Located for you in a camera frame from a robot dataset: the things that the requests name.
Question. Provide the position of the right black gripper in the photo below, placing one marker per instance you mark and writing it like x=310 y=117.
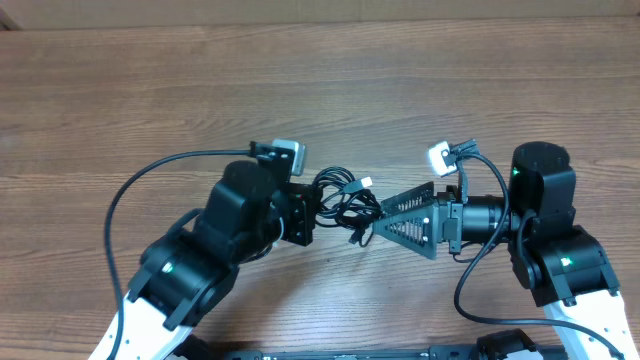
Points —
x=439 y=222

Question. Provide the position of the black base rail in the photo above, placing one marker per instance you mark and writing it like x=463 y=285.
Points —
x=345 y=354

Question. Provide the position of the cardboard back panel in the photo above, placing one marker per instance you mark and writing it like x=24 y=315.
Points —
x=91 y=14

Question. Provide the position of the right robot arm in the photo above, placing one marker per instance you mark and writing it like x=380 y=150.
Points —
x=566 y=269

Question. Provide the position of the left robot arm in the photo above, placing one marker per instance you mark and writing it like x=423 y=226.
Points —
x=194 y=265

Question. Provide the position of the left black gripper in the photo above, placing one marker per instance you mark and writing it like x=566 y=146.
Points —
x=301 y=199

